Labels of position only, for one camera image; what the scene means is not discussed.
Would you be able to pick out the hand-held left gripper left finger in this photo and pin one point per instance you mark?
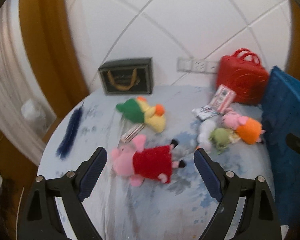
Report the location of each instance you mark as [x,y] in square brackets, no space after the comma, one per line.
[92,175]

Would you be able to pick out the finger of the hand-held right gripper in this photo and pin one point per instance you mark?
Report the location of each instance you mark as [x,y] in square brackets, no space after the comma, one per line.
[298,147]

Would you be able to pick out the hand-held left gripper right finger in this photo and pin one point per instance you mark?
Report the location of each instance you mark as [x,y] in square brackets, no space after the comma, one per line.
[207,175]

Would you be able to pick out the blue plastic crate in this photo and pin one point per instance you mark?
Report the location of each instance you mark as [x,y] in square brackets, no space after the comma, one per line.
[277,120]

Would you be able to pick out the white plush toy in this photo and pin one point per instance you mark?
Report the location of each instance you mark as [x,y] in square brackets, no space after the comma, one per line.
[205,132]

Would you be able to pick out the pig plush red dress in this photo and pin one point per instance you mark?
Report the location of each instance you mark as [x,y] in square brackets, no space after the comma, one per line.
[152,162]

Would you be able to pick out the white wet wipes pack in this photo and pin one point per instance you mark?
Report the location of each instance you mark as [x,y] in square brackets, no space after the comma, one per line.
[205,112]

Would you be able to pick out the yellow duck plush green hat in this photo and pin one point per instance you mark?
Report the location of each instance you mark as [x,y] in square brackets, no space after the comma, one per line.
[135,110]

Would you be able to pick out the floral cloth desktop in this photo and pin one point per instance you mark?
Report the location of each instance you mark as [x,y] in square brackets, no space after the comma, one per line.
[140,210]

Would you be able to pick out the small green frog toy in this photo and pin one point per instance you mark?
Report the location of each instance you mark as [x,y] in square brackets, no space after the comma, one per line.
[220,136]

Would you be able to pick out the dark blue feather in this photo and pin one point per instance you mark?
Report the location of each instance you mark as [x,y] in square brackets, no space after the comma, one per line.
[70,130]

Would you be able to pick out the pig plush orange dress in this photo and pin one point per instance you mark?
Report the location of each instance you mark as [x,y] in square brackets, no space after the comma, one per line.
[248,130]

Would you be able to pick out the striped pink packet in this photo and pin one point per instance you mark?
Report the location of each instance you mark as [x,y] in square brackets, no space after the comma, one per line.
[132,132]

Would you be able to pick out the pink striped box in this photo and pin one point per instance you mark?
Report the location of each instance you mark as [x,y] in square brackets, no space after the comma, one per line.
[222,97]

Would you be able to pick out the clear plastic bag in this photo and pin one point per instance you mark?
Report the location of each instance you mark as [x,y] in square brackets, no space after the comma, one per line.
[33,112]

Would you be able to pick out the red toy suitcase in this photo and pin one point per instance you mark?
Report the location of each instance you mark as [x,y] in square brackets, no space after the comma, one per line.
[240,82]

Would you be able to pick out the black gift box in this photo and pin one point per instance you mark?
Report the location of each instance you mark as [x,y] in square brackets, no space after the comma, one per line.
[125,77]

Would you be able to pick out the white curtain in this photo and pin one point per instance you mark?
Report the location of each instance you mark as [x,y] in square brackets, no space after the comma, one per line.
[7,80]

